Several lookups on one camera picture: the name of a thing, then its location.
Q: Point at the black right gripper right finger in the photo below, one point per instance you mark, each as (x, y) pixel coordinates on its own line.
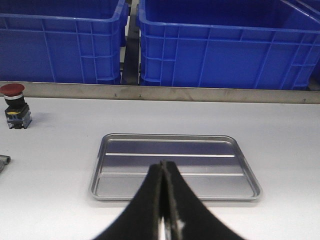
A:
(185, 216)

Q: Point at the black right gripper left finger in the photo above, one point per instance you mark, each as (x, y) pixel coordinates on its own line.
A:
(140, 219)

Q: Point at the grey metal clamp block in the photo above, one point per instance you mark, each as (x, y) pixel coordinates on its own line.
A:
(4, 160)

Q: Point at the red emergency stop button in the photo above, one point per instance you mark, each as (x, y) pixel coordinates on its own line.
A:
(18, 114)

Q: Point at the right blue plastic crate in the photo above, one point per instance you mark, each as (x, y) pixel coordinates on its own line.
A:
(243, 44)

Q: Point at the blue plastic crate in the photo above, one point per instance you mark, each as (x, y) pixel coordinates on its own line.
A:
(62, 41)
(243, 44)

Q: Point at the centre blue plastic crate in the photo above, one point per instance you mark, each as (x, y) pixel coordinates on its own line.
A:
(62, 41)

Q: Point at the steel table edge rail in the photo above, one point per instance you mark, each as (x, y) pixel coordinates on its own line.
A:
(177, 94)

